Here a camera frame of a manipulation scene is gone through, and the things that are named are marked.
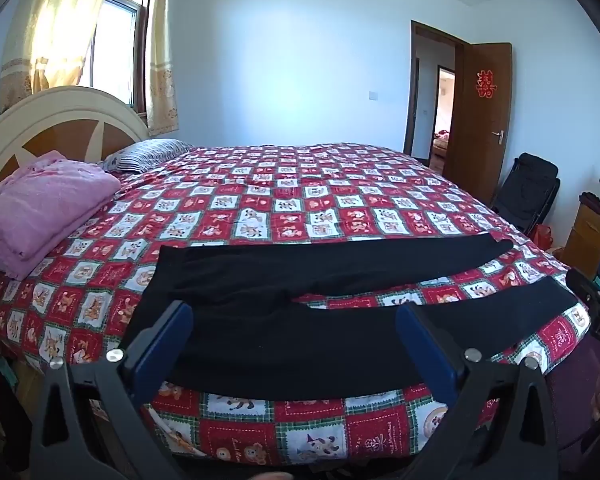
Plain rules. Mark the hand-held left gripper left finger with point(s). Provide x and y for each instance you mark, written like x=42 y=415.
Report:
x=165 y=347

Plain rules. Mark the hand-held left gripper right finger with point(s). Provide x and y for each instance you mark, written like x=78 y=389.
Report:
x=427 y=355

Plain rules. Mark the black pants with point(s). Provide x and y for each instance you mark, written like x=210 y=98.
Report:
x=280 y=340

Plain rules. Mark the wooden cabinet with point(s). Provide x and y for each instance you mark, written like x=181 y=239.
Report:
x=587 y=240

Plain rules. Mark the person's dark maroon garment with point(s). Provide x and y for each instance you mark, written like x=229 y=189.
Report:
x=575 y=410

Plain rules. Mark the red bag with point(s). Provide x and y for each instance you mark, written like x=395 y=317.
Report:
x=541 y=236

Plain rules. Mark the black chair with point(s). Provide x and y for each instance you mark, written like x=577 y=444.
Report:
x=530 y=185

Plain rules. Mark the bed with red patchwork cover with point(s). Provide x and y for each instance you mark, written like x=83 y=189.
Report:
x=330 y=210

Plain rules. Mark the folded pink blanket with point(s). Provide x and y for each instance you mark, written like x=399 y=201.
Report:
x=40 y=205

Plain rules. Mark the striped pillow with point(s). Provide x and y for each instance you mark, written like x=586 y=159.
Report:
x=150 y=152

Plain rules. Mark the brown wooden door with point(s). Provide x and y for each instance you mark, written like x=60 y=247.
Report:
x=480 y=160

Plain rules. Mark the cream and wood headboard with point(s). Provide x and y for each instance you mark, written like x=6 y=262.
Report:
x=70 y=105

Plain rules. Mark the red paper door decoration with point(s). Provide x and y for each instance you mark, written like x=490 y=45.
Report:
x=485 y=83

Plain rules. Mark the yellow patterned curtain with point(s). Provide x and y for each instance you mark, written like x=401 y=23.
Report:
x=55 y=25
x=160 y=60

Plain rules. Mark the window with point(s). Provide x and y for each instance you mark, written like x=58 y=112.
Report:
x=117 y=45

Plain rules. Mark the brown door frame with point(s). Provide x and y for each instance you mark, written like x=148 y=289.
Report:
x=409 y=110

